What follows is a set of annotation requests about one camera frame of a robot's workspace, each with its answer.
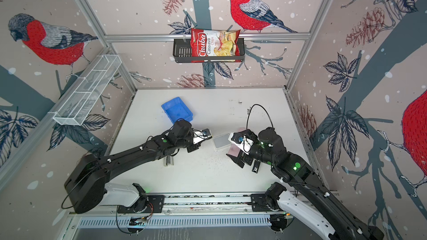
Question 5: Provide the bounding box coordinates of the black wire wall basket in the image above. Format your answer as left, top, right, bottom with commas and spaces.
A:
172, 38, 245, 63

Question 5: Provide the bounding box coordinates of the red cassava chips bag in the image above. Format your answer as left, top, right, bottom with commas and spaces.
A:
190, 28, 244, 62

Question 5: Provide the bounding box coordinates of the pink rectangular case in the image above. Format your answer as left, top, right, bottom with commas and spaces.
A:
226, 128, 244, 158

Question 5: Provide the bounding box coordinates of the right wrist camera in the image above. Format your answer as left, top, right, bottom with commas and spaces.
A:
228, 132, 254, 154

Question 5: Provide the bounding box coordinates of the small grey white box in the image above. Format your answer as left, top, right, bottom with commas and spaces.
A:
212, 133, 231, 150

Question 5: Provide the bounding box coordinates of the blue plastic bin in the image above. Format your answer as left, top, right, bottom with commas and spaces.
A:
161, 97, 193, 124

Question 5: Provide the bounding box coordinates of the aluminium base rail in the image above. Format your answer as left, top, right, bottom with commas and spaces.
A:
71, 191, 344, 216

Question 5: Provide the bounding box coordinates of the white mesh wall shelf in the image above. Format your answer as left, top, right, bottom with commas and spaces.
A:
53, 54, 122, 126

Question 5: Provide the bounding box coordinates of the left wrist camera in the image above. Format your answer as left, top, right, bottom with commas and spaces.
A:
201, 129, 212, 140

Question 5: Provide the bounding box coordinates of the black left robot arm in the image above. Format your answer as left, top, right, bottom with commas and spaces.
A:
64, 119, 206, 214

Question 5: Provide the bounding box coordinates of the grey metal stapler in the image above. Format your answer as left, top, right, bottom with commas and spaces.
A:
163, 155, 174, 167

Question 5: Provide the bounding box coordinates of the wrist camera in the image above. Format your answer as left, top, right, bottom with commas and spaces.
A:
228, 132, 254, 154
201, 129, 212, 140

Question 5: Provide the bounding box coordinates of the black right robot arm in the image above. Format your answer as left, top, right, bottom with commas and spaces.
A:
229, 127, 384, 240

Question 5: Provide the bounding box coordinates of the black cable loop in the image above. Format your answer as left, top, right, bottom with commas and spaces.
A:
246, 104, 275, 131

